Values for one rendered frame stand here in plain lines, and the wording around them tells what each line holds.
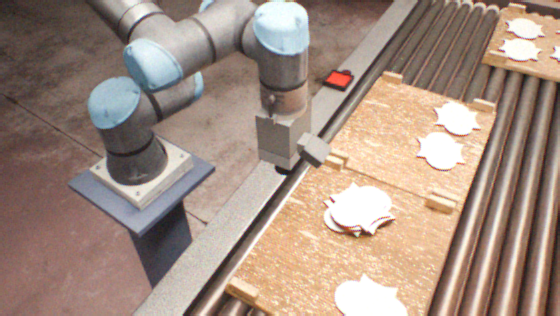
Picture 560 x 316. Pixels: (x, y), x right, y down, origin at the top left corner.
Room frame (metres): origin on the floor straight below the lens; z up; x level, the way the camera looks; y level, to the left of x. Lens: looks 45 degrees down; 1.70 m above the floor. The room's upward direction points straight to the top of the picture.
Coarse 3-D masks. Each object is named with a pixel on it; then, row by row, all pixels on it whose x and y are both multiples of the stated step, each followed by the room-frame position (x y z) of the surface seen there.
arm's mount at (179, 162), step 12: (168, 144) 0.85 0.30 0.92; (168, 156) 0.80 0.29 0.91; (180, 156) 0.80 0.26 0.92; (96, 168) 0.77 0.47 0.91; (168, 168) 0.76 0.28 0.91; (180, 168) 0.77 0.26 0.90; (108, 180) 0.73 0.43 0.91; (156, 180) 0.72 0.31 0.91; (168, 180) 0.74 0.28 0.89; (120, 192) 0.70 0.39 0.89; (132, 192) 0.69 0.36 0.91; (144, 192) 0.69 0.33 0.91; (156, 192) 0.71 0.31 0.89; (132, 204) 0.68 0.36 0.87; (144, 204) 0.67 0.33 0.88
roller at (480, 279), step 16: (544, 16) 1.58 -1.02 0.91; (528, 80) 1.14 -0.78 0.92; (528, 96) 1.06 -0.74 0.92; (528, 112) 0.98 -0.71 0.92; (512, 128) 0.92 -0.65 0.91; (512, 144) 0.85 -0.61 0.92; (512, 160) 0.78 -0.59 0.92; (512, 176) 0.73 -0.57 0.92; (496, 192) 0.68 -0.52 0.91; (512, 192) 0.69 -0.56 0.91; (496, 208) 0.63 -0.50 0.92; (496, 224) 0.58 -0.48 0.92; (480, 240) 0.55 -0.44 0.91; (496, 240) 0.54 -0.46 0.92; (480, 256) 0.50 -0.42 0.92; (496, 256) 0.51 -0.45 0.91; (480, 272) 0.46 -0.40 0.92; (480, 288) 0.43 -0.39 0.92; (464, 304) 0.40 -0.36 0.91; (480, 304) 0.40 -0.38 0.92
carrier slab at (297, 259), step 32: (320, 192) 0.66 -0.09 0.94; (384, 192) 0.66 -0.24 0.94; (288, 224) 0.57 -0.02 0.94; (320, 224) 0.57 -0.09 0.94; (384, 224) 0.57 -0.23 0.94; (416, 224) 0.57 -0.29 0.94; (448, 224) 0.57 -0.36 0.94; (256, 256) 0.49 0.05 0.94; (288, 256) 0.49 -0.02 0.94; (320, 256) 0.49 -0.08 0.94; (352, 256) 0.49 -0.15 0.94; (384, 256) 0.49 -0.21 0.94; (416, 256) 0.49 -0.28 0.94; (288, 288) 0.42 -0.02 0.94; (320, 288) 0.42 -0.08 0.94; (416, 288) 0.42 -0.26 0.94
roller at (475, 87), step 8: (504, 8) 1.63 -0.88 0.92; (496, 24) 1.51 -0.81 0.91; (488, 40) 1.41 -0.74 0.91; (480, 64) 1.24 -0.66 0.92; (488, 64) 1.23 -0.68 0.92; (480, 72) 1.18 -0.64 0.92; (488, 72) 1.20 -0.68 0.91; (472, 80) 1.15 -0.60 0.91; (480, 80) 1.14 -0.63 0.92; (472, 88) 1.10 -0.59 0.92; (480, 88) 1.11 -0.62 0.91; (464, 96) 1.07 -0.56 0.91; (472, 96) 1.06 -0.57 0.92
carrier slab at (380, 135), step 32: (384, 96) 1.03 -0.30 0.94; (416, 96) 1.03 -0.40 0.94; (352, 128) 0.89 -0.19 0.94; (384, 128) 0.89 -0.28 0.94; (416, 128) 0.89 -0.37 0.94; (352, 160) 0.77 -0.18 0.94; (384, 160) 0.77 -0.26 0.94; (416, 160) 0.77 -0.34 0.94; (416, 192) 0.66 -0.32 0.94; (448, 192) 0.66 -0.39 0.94
